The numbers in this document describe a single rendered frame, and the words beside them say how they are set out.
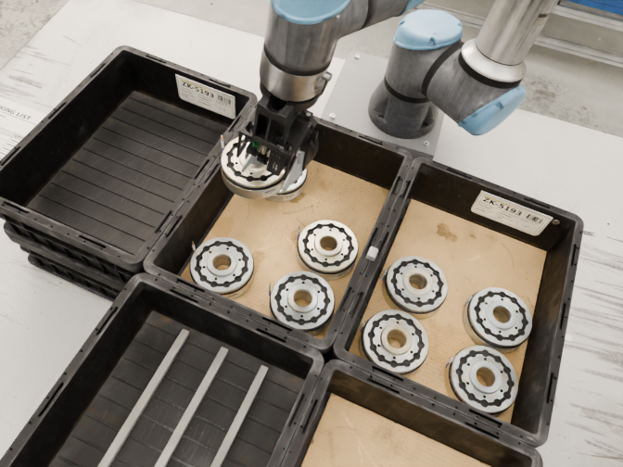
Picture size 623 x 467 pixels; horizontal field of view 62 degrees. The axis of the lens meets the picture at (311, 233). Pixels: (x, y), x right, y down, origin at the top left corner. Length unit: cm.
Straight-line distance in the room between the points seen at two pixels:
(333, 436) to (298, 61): 52
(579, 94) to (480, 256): 192
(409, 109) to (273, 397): 62
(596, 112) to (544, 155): 140
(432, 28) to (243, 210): 47
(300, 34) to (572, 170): 97
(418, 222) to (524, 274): 20
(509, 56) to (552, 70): 194
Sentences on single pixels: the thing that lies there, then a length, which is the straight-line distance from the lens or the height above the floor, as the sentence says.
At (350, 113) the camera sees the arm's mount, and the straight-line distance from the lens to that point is 116.
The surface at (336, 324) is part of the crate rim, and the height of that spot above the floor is 93.
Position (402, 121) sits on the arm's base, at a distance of 111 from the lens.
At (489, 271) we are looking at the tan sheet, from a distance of 97.
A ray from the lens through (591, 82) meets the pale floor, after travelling 292.
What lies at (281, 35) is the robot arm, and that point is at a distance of 54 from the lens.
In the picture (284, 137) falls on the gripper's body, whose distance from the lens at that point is 63.
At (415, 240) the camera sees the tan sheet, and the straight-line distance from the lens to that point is 95.
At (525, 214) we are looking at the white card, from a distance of 97.
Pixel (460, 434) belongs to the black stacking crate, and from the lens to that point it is 77.
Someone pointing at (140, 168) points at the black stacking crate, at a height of 83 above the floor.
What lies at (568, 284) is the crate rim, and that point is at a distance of 89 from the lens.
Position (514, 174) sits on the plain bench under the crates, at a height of 70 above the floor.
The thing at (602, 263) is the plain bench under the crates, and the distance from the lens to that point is 126.
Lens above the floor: 161
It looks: 58 degrees down
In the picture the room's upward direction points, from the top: 9 degrees clockwise
